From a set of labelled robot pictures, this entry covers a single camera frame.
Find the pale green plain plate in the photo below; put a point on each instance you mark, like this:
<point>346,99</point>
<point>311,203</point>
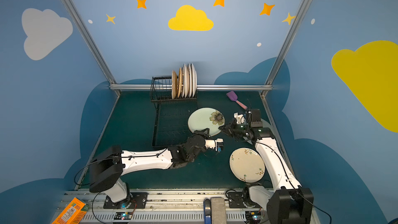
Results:
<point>266,124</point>

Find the black wire dish rack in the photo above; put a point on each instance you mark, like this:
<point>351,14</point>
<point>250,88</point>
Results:
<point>171,122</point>

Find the orange cardboard box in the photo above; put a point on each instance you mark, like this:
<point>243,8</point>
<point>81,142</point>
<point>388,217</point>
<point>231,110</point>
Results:
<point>73,213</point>

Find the purple pink spatula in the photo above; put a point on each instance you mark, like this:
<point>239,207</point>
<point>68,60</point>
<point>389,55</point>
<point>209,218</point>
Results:
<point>233,97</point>

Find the left green circuit board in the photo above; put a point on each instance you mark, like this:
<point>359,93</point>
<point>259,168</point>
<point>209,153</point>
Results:
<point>123,216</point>

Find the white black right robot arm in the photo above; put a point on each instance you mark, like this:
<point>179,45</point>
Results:
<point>289,202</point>

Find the white cloud emblem plate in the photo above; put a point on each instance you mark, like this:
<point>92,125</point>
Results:
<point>188,83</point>

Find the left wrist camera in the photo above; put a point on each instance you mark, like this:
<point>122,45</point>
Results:
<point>216,145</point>

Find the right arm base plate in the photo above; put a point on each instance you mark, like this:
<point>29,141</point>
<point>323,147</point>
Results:
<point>236,199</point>

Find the orange sunburst plate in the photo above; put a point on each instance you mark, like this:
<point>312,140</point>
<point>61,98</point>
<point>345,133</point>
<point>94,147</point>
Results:
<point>190,80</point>
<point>184,84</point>

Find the right green circuit board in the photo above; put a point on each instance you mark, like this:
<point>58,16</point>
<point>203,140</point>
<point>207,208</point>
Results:
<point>253,218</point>

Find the cream floral sprig plate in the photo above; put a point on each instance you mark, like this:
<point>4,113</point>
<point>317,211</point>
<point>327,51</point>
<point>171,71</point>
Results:
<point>247,165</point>

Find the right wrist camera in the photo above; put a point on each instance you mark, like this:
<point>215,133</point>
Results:
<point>240,118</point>

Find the grey blue block tool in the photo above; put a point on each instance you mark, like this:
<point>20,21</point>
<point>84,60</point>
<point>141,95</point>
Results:
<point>215,211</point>

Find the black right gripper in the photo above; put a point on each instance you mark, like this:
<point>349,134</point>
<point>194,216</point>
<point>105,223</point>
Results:
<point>234,129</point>

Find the yellow woven round mat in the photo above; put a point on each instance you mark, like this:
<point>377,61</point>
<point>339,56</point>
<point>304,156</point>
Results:
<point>180,82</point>

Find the pale green flower plate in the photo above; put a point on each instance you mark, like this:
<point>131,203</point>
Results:
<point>206,118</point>

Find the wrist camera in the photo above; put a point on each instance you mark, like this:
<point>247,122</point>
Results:
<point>240,118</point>
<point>216,145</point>

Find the green rim lettered plate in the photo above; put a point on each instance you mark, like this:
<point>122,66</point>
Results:
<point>194,79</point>

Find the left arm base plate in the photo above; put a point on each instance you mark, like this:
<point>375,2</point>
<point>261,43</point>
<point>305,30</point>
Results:
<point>134,200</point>

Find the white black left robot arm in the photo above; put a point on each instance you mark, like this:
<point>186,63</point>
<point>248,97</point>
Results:
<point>106,169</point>

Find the green circuit board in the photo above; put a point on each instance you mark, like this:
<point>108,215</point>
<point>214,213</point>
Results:
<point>253,218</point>
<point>123,216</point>

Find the dark blue plate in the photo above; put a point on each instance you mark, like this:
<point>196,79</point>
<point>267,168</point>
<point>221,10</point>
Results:
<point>174,84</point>

